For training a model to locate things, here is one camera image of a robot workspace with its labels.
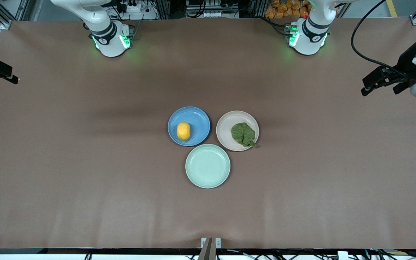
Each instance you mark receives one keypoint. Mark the orange snack bags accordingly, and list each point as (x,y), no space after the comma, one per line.
(284,9)

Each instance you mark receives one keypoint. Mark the yellow lemon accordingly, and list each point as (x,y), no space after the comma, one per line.
(183,131)

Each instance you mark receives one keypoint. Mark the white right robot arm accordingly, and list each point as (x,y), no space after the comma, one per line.
(108,43)

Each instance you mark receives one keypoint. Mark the blue round plate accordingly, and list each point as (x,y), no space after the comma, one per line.
(199,124)

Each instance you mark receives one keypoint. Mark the green lettuce leaf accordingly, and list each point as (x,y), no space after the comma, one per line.
(243,134)

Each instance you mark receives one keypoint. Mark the small white box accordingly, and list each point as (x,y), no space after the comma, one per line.
(342,255)

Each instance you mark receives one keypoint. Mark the beige pink round plate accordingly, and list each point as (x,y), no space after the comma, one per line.
(224,131)

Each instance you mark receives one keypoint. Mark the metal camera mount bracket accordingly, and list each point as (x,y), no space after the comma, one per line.
(211,249)

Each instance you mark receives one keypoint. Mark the pale green round plate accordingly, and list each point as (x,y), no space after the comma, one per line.
(208,166)

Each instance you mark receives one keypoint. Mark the black white electronics box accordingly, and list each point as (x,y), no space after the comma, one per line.
(211,11)

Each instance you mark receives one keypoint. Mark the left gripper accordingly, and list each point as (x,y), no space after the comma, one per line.
(405,64)

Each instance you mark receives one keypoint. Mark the white power strip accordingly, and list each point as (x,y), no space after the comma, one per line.
(137,14)

